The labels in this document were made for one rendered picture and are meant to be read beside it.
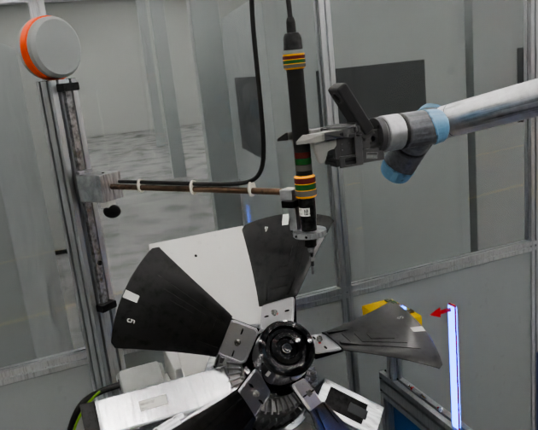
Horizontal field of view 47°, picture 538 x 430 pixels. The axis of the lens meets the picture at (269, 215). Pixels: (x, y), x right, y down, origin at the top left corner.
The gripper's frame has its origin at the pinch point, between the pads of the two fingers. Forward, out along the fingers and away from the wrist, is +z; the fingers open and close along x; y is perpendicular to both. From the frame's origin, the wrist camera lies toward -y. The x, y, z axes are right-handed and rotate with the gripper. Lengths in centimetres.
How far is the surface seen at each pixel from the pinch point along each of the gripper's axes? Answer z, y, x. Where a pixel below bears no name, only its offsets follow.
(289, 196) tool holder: 0.1, 12.4, 2.9
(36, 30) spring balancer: 42, -28, 54
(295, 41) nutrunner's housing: -2.7, -17.9, -0.5
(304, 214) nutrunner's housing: -1.6, 16.0, 0.2
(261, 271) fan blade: 3.2, 31.9, 17.0
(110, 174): 30, 9, 48
